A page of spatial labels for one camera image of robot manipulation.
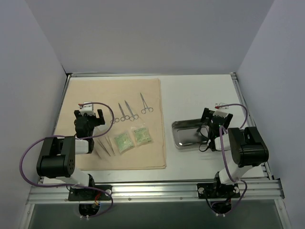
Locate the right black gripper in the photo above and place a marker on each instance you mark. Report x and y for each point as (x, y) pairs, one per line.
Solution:
(205, 115)

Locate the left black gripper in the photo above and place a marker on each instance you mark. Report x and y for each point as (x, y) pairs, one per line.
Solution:
(99, 115)

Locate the green glove packet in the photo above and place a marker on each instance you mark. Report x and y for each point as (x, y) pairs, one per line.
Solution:
(123, 142)
(141, 135)

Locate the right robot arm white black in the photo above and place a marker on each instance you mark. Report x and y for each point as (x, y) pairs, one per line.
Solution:
(231, 174)

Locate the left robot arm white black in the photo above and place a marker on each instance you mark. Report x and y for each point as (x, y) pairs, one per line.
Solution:
(57, 158)

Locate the small steel scissors left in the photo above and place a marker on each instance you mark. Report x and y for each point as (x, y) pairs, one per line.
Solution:
(115, 120)

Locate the small steel scissors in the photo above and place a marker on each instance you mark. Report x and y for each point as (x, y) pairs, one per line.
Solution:
(124, 117)
(115, 120)

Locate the steel tweezers middle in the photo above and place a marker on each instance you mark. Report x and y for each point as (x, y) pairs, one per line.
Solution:
(105, 145)

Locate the steel tweezers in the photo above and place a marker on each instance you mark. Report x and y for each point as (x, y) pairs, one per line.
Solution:
(110, 144)
(99, 149)
(105, 145)

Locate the stainless steel tray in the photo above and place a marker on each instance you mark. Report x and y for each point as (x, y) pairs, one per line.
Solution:
(189, 133)

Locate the steel tweezers left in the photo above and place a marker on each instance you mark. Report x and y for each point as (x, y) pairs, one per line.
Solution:
(99, 149)

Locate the small steel scissors middle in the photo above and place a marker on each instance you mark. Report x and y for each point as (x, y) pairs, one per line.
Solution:
(124, 117)

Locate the steel tweezers right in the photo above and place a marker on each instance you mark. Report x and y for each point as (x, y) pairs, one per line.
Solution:
(110, 144)

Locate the long steel scissors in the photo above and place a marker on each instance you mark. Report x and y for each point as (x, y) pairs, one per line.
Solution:
(132, 115)

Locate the beige cloth mat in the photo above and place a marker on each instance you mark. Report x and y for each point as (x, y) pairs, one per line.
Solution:
(106, 94)

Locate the steel hemostat forceps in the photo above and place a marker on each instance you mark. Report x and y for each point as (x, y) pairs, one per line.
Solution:
(146, 108)

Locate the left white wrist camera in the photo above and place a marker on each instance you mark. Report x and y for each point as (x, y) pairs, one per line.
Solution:
(86, 108)

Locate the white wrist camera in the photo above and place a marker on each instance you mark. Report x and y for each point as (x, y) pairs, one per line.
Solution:
(86, 108)
(220, 110)

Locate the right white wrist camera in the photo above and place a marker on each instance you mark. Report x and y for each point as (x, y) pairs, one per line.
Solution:
(220, 110)

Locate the aluminium right side rail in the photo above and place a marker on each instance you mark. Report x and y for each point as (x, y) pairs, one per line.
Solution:
(249, 149)

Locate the aluminium rail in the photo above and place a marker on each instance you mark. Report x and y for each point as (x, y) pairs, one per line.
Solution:
(257, 189)
(249, 149)

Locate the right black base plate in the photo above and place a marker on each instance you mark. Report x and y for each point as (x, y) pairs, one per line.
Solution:
(205, 190)

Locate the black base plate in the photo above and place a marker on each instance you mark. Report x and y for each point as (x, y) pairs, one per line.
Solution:
(205, 190)
(103, 193)

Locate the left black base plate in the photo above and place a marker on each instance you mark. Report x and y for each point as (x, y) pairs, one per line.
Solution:
(103, 193)

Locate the aluminium front rail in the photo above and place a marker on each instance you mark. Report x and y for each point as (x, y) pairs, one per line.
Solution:
(257, 189)

